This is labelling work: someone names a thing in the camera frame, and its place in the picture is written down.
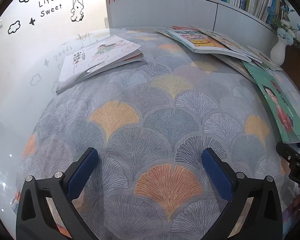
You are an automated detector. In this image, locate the white bookshelf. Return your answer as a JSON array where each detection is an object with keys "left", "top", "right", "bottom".
[{"left": 105, "top": 0, "right": 282, "bottom": 49}]

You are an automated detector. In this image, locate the bear on swing wall sticker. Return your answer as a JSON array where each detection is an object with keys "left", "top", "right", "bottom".
[{"left": 69, "top": 0, "right": 92, "bottom": 22}]

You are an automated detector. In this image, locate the white vase with flowers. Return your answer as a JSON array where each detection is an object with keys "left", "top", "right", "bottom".
[{"left": 269, "top": 0, "right": 300, "bottom": 55}]

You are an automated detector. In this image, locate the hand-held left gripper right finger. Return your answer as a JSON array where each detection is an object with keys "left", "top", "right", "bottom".
[{"left": 201, "top": 147, "right": 283, "bottom": 240}]

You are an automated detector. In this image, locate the thin red cover book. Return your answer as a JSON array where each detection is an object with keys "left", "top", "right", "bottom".
[{"left": 172, "top": 25, "right": 199, "bottom": 31}]

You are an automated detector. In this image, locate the white picture book with drawings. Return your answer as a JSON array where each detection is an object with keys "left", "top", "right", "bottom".
[{"left": 189, "top": 26, "right": 263, "bottom": 64}]

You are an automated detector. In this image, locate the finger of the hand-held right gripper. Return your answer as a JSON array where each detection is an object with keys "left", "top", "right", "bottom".
[{"left": 276, "top": 141, "right": 300, "bottom": 171}]

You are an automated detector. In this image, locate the thin pale book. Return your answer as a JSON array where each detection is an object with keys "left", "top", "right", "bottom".
[{"left": 153, "top": 28, "right": 177, "bottom": 40}]

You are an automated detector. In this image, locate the small white picture book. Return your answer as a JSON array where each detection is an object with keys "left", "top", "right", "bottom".
[{"left": 244, "top": 45, "right": 283, "bottom": 72}]

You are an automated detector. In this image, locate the green picture book with girl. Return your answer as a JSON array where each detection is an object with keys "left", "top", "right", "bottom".
[{"left": 241, "top": 60, "right": 300, "bottom": 144}]

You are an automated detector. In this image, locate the picture book with yellow bear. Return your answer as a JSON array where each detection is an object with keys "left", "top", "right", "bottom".
[{"left": 165, "top": 29, "right": 252, "bottom": 63}]

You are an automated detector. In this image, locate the ginkgo leaf pattern tablecloth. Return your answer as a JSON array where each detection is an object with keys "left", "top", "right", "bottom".
[{"left": 10, "top": 26, "right": 300, "bottom": 240}]

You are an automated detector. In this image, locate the white picture book with figure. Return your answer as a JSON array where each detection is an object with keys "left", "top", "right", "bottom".
[{"left": 56, "top": 35, "right": 142, "bottom": 95}]

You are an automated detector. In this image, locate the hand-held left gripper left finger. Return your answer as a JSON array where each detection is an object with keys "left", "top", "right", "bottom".
[{"left": 16, "top": 147, "right": 99, "bottom": 240}]

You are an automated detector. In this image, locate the black lettering wall sticker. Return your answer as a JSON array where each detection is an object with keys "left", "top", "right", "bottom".
[{"left": 38, "top": 0, "right": 63, "bottom": 18}]

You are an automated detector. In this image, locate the grey book under pile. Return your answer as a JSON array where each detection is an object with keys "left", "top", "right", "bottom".
[{"left": 211, "top": 53, "right": 258, "bottom": 83}]

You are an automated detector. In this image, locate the thin book with pink edge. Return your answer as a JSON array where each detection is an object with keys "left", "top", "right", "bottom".
[{"left": 59, "top": 50, "right": 145, "bottom": 93}]

